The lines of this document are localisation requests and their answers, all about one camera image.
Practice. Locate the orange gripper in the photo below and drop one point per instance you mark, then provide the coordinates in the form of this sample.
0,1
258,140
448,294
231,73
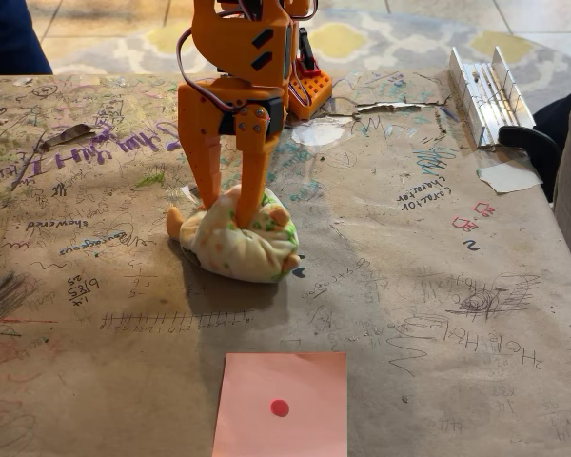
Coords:
205,105

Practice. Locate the yellow patterned plush toy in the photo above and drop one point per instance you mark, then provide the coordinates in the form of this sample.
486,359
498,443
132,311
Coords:
242,252

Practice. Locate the pink square sticky note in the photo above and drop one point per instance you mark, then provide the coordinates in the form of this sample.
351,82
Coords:
304,419

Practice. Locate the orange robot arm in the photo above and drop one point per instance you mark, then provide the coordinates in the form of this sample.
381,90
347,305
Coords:
242,43

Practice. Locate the orange robot base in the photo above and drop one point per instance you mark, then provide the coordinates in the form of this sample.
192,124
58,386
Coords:
311,90

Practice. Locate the red dot sticker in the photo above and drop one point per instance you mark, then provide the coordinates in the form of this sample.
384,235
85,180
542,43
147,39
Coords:
280,408

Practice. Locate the torn brown paper scrap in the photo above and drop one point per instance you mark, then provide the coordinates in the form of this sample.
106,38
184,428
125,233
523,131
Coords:
69,135

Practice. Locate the grey yellow patterned rug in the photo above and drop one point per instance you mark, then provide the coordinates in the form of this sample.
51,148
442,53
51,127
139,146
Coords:
385,47

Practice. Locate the dark blue trouser leg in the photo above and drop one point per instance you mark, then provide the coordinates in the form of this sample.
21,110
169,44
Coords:
9,38

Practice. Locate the black rounded clamp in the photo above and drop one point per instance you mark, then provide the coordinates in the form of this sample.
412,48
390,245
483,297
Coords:
533,143

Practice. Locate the dark blue garment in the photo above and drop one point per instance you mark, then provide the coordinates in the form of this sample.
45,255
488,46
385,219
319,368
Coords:
561,107

